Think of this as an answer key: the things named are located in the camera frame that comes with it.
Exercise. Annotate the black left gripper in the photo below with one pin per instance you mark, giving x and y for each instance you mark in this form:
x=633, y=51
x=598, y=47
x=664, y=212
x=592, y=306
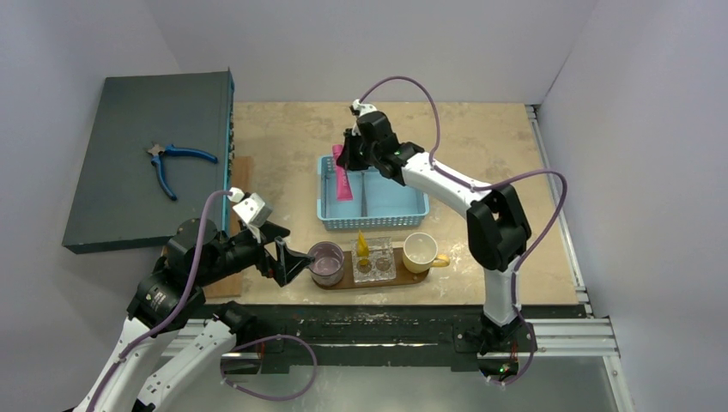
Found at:
x=287, y=263

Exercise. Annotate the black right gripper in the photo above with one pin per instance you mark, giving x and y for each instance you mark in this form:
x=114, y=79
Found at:
x=353, y=152

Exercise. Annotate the light blue perforated plastic basket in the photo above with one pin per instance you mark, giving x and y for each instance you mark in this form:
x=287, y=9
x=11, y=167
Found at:
x=389, y=204

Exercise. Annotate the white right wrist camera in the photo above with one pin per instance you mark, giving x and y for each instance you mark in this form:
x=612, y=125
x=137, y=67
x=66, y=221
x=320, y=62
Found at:
x=358, y=109

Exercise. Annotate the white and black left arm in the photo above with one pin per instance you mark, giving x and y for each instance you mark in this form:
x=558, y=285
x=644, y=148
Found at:
x=197, y=255

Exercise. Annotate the dark wooden oval tray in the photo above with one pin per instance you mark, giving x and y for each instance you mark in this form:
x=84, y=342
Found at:
x=403, y=276

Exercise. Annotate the yellow toothpaste tube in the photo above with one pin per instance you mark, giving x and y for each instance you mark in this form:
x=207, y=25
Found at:
x=362, y=248

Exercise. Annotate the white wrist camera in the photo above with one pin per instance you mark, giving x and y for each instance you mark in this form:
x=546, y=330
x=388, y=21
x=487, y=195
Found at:
x=251, y=210
x=358, y=109

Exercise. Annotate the yellow ceramic mug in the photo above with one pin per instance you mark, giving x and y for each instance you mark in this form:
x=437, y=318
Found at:
x=421, y=253

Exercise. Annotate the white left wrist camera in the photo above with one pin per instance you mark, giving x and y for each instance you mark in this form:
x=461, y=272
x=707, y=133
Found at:
x=251, y=210

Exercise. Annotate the light wooden board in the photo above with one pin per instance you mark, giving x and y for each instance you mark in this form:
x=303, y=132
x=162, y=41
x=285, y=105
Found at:
x=232, y=286

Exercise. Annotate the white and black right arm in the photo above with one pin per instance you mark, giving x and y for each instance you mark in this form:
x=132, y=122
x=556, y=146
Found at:
x=497, y=228

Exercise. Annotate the purple mug with black handle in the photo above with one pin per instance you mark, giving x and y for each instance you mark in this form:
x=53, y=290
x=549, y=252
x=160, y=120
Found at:
x=326, y=269

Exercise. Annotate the dark grey box blue edge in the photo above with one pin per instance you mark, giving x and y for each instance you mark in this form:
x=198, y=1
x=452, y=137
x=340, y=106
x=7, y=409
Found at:
x=118, y=204

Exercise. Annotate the clear textured glass dish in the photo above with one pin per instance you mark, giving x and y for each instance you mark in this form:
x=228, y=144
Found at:
x=378, y=265

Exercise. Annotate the aluminium extrusion rail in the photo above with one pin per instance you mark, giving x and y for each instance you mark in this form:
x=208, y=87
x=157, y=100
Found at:
x=589, y=337

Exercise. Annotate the pink toothpaste tube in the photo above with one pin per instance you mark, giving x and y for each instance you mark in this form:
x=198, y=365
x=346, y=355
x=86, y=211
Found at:
x=343, y=189

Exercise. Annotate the blue handled pliers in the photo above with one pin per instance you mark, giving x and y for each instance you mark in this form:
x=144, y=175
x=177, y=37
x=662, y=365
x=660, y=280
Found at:
x=179, y=167

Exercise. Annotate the grey toothbrush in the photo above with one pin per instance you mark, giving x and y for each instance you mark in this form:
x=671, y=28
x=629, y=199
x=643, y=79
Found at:
x=364, y=211

